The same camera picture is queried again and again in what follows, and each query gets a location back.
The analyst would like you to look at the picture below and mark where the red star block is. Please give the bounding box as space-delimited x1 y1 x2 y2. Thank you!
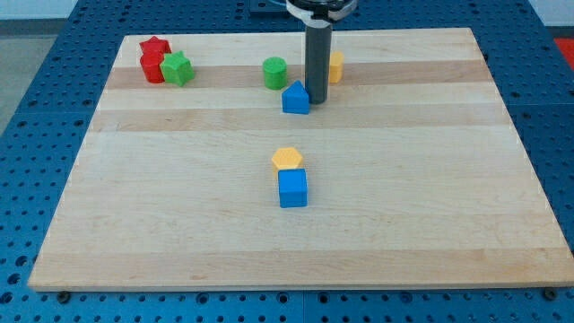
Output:
139 36 171 54

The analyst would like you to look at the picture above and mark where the green cylinder block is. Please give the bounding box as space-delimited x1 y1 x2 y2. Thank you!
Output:
262 57 287 90

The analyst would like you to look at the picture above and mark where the green star block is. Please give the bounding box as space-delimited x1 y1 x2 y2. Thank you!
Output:
160 51 195 86

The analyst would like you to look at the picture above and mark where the yellow hexagon block top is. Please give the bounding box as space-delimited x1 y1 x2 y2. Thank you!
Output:
328 51 344 83

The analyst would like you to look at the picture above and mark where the yellow hexagon block centre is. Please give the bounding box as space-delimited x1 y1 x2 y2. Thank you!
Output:
271 147 303 176

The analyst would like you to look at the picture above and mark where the wooden board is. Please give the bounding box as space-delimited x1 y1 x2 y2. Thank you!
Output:
28 28 573 292

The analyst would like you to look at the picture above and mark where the blue cube block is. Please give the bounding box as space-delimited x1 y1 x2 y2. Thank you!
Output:
278 169 308 208

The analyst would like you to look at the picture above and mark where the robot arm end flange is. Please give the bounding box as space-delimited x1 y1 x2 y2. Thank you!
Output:
286 0 359 24

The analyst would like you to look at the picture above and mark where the red cylinder block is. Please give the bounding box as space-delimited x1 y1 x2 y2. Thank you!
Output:
140 52 165 83

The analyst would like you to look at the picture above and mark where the yellow hexagon block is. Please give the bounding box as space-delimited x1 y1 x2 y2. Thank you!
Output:
328 51 344 83
271 147 303 176

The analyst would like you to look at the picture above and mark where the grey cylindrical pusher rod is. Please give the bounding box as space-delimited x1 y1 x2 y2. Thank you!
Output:
305 24 333 104

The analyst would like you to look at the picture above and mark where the blue triangle block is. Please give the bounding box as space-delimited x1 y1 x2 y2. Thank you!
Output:
282 81 310 115

